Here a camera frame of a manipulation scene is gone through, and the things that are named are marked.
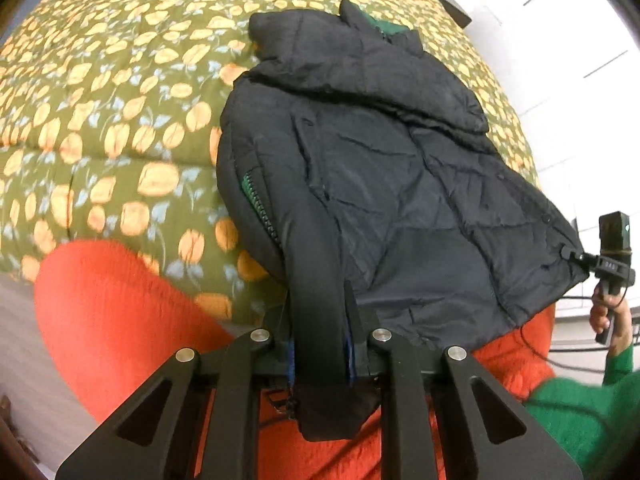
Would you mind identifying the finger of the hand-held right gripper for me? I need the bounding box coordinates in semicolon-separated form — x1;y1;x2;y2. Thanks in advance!
560;244;601;268

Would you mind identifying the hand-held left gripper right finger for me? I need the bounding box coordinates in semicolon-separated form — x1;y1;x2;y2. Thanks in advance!
345;280;584;480

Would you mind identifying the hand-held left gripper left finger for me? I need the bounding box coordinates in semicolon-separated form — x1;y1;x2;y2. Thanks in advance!
55;329;296;480

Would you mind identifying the black puffer jacket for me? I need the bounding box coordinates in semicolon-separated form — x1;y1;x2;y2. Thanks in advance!
216;0;591;443

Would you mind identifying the person's green-sleeved right forearm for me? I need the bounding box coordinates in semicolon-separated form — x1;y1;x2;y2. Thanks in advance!
522;340;640;480

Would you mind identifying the person's right hand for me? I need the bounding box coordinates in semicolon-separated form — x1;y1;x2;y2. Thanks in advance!
590;284;636;357

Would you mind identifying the person's orange-red knit clothing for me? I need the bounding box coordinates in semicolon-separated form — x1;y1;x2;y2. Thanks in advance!
34;240;558;480

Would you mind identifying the white wardrobe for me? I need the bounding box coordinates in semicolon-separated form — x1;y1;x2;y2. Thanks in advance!
425;0;640;311

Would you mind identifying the brown wooden furniture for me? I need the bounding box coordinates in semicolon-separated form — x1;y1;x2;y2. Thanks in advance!
0;395;46;480

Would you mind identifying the green orange floral quilt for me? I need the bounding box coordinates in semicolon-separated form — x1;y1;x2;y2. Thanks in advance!
0;0;543;326

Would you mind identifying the black cable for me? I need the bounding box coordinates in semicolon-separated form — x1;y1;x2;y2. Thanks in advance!
517;295;640;376

